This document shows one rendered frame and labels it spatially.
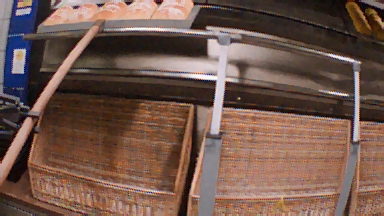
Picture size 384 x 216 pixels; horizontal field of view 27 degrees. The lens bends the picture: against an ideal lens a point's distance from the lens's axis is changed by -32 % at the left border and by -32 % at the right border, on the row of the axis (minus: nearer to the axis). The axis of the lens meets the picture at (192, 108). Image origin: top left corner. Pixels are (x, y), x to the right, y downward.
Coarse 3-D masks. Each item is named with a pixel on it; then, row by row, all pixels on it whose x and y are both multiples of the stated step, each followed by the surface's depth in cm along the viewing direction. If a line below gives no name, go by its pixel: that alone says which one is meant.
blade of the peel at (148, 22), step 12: (192, 12) 325; (60, 24) 306; (72, 24) 306; (84, 24) 305; (108, 24) 305; (120, 24) 304; (132, 24) 304; (144, 24) 304; (156, 24) 304; (168, 24) 303; (180, 24) 303
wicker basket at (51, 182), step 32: (64, 96) 348; (64, 128) 349; (96, 128) 348; (128, 128) 347; (160, 128) 346; (192, 128) 337; (32, 160) 314; (64, 160) 349; (96, 160) 348; (160, 160) 346; (32, 192) 312; (64, 192) 325; (96, 192) 308; (128, 192) 306; (160, 192) 305
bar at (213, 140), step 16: (48, 32) 307; (64, 32) 306; (80, 32) 305; (112, 32) 305; (128, 32) 304; (144, 32) 304; (160, 32) 303; (176, 32) 303; (192, 32) 303; (208, 32) 302; (224, 32) 302; (224, 48) 301; (272, 48) 302; (288, 48) 300; (304, 48) 300; (224, 64) 299; (352, 64) 298; (224, 80) 297; (208, 144) 287; (352, 144) 283; (208, 160) 289; (352, 160) 285; (208, 176) 290; (352, 176) 286; (208, 192) 291; (208, 208) 293; (336, 208) 291
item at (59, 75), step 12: (84, 48) 276; (72, 60) 259; (60, 72) 245; (48, 84) 235; (48, 96) 227; (36, 108) 215; (36, 120) 212; (24, 132) 198; (12, 144) 188; (12, 156) 182; (0, 168) 172; (0, 180) 166
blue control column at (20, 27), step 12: (36, 0) 339; (36, 12) 341; (12, 24) 343; (24, 24) 342; (12, 36) 344; (12, 48) 346; (24, 48) 345; (12, 60) 347; (24, 72) 348; (12, 84) 350; (24, 84) 349; (24, 96) 351
